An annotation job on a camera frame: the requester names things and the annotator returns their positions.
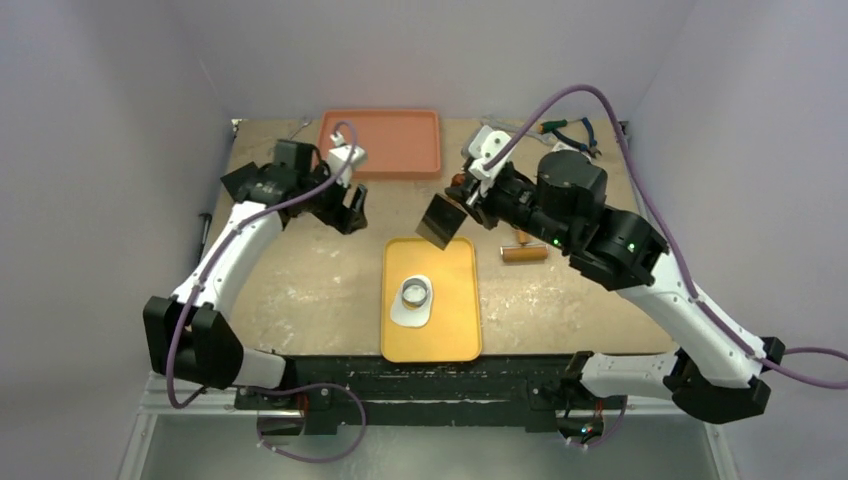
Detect right silver wrench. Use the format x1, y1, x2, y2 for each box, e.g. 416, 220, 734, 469
479, 115, 556, 146

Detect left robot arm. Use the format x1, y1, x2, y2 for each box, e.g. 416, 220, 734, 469
143, 133, 367, 409

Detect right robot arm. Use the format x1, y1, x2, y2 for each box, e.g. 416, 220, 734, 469
448, 150, 785, 424

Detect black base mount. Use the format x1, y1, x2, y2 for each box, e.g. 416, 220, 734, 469
235, 353, 625, 436

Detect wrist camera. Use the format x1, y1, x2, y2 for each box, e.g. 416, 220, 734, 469
462, 125, 512, 197
325, 132, 368, 187

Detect aluminium frame rail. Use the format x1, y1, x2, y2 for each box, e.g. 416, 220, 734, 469
117, 372, 302, 479

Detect green blue pliers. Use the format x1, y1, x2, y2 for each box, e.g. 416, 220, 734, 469
537, 117, 602, 159

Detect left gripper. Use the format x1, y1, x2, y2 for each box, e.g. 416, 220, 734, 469
297, 161, 366, 233

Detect wooden dough roller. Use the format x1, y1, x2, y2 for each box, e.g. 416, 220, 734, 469
500, 229, 549, 264

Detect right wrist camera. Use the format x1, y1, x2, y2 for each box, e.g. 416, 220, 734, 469
462, 125, 512, 197

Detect white dough ball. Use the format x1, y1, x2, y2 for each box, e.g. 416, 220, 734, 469
389, 275, 435, 328

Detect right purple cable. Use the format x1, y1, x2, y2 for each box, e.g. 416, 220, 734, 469
480, 84, 848, 452

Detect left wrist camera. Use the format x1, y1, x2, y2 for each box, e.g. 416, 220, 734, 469
325, 132, 368, 187

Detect left silver wrench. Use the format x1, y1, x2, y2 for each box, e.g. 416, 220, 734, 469
292, 117, 312, 135

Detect silver wrench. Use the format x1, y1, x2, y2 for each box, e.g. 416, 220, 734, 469
292, 117, 312, 135
479, 115, 556, 146

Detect pink tray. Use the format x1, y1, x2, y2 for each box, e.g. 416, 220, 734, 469
317, 108, 442, 181

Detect yellow tray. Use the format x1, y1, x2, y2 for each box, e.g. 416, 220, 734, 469
380, 237, 482, 363

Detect black block left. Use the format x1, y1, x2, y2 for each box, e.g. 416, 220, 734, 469
220, 162, 258, 201

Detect metal ring cutter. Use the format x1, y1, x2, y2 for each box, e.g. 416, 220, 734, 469
400, 275, 432, 310

